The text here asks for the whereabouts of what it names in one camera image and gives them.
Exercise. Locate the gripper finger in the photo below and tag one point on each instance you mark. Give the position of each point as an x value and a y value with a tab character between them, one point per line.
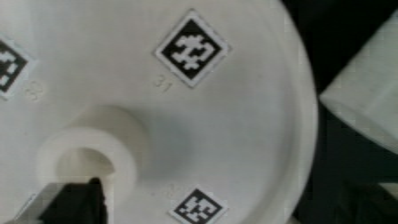
69	203

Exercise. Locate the white round table top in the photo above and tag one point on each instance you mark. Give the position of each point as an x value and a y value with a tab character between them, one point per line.
156	99

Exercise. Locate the white cylindrical table leg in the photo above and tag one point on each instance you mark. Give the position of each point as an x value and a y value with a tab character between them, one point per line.
360	94

